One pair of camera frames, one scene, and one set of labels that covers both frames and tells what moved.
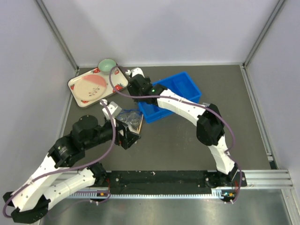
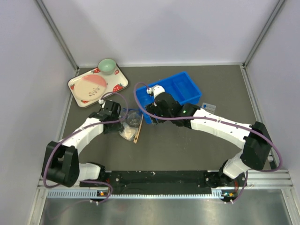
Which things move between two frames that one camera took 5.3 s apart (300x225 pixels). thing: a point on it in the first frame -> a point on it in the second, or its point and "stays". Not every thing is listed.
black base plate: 171,182 stays
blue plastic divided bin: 181,84 stays
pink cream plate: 89,87 stays
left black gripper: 129,138 -> 116,116
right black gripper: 131,91 -> 153,108
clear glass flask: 134,120 stays
